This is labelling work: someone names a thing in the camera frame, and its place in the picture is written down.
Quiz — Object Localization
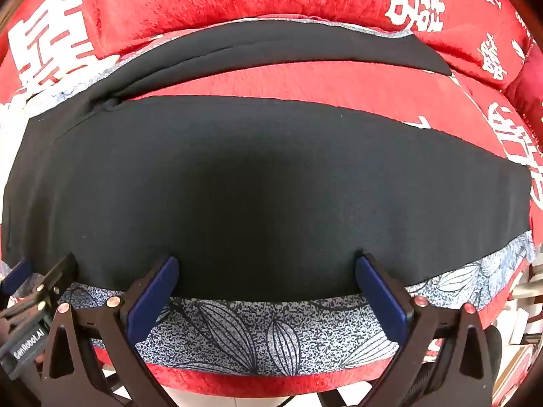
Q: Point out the black pants with patterned waistband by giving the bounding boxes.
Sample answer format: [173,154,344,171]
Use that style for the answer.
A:
[1,19,542,377]

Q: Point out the red sofa cover with characters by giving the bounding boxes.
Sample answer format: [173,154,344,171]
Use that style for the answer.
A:
[1,0,542,406]

